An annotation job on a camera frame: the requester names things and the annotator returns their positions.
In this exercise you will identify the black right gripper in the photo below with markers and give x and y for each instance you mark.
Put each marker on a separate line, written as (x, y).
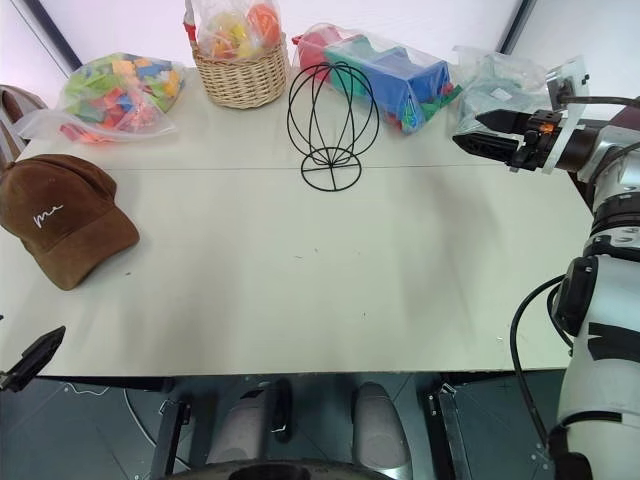
(537, 142)

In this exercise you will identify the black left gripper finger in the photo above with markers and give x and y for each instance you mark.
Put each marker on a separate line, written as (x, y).
(35, 357)

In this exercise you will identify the dark round robot base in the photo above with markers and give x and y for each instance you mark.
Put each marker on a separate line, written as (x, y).
(300, 471)

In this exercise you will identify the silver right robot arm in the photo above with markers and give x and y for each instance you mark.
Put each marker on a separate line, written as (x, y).
(600, 400)

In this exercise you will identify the clear bag of grey items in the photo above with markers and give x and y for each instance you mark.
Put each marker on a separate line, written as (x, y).
(495, 87)

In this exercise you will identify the clear bag of large blocks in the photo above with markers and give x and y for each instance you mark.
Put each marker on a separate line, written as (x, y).
(380, 75)

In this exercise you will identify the dark maroon chair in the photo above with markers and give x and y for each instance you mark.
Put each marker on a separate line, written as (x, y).
(627, 119)

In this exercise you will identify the metal table leg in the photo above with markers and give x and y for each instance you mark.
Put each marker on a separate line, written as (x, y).
(452, 430)
(167, 435)

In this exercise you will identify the grey rounded robot leg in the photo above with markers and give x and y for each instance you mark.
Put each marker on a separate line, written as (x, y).
(240, 430)
(377, 425)

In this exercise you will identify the brown chair back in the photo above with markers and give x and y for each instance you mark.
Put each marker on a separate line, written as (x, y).
(15, 107)

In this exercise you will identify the woven wicker basket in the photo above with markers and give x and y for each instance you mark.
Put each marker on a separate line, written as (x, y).
(242, 72)

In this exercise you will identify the clear bag of small bricks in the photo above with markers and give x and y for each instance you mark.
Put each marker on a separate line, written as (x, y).
(117, 97)

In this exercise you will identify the clear bag of orange toys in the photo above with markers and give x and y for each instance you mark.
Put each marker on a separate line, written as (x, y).
(235, 27)

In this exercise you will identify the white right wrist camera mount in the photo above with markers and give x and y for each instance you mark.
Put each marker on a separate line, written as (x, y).
(567, 80)

